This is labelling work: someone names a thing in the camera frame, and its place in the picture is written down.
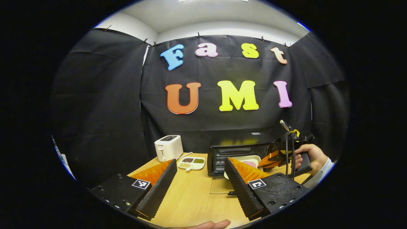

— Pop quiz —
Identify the black electric oven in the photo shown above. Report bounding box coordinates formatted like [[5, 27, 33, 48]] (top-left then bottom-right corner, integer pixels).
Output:
[[207, 132, 278, 195]]

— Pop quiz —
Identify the cream square plate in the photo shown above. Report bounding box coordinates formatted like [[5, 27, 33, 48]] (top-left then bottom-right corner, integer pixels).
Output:
[[224, 155, 262, 180]]

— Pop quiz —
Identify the black backdrop cloth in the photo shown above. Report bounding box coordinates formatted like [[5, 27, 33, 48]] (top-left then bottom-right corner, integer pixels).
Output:
[[51, 28, 350, 188]]

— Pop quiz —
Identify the white toaster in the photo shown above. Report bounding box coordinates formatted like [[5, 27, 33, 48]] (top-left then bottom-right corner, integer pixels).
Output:
[[154, 135, 184, 163]]

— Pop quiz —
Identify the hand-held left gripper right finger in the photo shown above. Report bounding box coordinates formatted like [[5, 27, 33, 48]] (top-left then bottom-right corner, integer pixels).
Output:
[[224, 156, 311, 221]]

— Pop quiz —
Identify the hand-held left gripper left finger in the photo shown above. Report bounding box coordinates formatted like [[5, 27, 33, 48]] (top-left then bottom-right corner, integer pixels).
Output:
[[90, 159, 178, 221]]

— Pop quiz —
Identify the white divided snack dish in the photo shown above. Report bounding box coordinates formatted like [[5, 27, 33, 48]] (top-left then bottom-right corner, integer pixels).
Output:
[[177, 152, 206, 172]]

